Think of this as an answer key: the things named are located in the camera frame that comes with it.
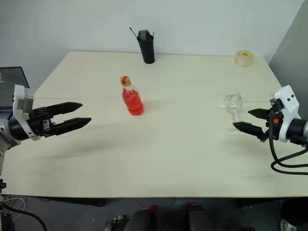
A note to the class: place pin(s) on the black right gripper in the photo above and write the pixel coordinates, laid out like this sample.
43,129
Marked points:
275,109

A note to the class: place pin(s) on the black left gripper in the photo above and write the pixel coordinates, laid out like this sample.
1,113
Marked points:
39,120

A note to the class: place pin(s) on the red and yellow bottle cap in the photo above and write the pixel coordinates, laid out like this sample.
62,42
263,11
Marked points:
125,80

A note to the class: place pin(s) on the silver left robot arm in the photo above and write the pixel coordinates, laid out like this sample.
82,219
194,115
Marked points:
6,140

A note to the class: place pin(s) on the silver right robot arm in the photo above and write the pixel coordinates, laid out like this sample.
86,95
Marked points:
298,126

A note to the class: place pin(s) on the translucent tape roll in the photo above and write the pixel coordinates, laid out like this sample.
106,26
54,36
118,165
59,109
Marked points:
244,59

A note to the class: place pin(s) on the black tall holder cup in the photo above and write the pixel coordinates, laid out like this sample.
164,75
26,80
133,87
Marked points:
147,50

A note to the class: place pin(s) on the thin black stick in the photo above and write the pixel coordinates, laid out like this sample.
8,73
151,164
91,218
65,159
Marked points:
133,33

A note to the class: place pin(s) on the white shoe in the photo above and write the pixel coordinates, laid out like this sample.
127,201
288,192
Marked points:
288,225

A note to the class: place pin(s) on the dark rounded shape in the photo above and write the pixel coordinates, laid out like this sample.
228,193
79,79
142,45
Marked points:
199,219
140,221

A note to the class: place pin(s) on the small black metal device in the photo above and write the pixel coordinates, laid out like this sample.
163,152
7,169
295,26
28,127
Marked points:
115,222

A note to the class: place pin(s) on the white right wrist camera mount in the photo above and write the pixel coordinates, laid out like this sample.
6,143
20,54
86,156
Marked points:
288,101

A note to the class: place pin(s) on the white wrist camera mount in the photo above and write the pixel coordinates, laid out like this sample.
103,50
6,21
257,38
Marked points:
288,101
19,101

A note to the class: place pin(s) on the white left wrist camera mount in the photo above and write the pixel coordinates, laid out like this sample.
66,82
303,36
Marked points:
19,101

